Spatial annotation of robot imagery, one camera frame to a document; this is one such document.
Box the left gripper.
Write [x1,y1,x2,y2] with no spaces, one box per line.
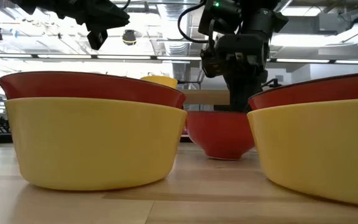
[57,0,131,51]

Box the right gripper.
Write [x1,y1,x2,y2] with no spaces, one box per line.
[216,32,270,112]

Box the floral bowl with red outside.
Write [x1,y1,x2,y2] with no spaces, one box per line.
[0,71,186,109]
[186,111,256,161]
[248,71,358,111]

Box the yellow plastic bowl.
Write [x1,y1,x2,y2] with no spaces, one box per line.
[4,97,188,191]
[140,75,179,90]
[246,98,358,208]

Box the long ceiling light strip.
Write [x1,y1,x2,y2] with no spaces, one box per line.
[0,53,202,62]
[267,58,358,65]

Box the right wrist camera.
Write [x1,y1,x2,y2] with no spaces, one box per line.
[200,46,226,78]

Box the black aluminium table frame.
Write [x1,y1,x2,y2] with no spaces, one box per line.
[178,78,282,91]

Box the silver ribbed ceiling duct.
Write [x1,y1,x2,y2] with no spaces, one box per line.
[158,2,192,82]

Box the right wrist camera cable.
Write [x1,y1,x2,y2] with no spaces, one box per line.
[177,0,209,44]

